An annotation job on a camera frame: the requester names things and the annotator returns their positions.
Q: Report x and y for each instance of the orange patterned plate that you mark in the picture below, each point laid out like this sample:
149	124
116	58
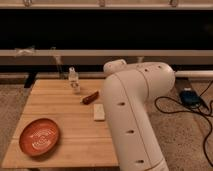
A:
39	137

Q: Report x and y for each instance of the wooden table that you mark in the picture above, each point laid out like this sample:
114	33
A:
83	142

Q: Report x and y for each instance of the clear small bottle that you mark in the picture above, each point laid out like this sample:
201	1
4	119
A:
74	80

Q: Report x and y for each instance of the brown oblong object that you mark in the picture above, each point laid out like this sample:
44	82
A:
89	99

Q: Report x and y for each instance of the white sponge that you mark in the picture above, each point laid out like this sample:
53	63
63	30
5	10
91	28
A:
99	114

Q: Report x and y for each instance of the white horizontal rail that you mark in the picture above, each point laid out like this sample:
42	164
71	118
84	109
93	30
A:
32	57

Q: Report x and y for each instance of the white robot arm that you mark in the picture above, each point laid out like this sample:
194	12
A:
126	90

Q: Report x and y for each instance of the blue power adapter box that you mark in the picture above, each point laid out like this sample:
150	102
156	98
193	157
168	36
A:
189	98

